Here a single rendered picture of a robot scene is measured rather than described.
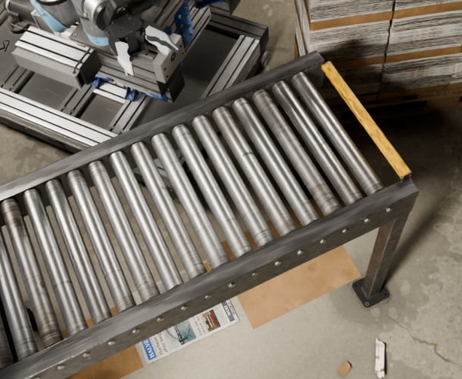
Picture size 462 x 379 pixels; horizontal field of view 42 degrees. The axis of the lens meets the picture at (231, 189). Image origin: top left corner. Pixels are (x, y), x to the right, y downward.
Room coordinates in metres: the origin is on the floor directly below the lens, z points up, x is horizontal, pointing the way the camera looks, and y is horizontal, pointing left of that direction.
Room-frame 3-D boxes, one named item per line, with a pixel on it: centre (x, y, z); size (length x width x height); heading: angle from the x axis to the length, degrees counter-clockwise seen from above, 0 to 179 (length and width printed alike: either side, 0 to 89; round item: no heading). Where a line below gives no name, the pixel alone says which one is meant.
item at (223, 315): (0.76, 0.28, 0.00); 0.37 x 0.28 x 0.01; 106
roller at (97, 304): (0.71, 0.43, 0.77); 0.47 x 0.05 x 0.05; 16
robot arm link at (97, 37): (1.17, 0.24, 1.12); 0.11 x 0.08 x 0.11; 118
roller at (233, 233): (0.82, 0.06, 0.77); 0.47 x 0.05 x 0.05; 16
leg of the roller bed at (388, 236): (0.70, -0.45, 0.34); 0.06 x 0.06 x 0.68; 16
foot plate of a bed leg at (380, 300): (0.70, -0.45, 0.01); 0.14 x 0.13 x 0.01; 16
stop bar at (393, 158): (0.94, -0.40, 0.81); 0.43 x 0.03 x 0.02; 16
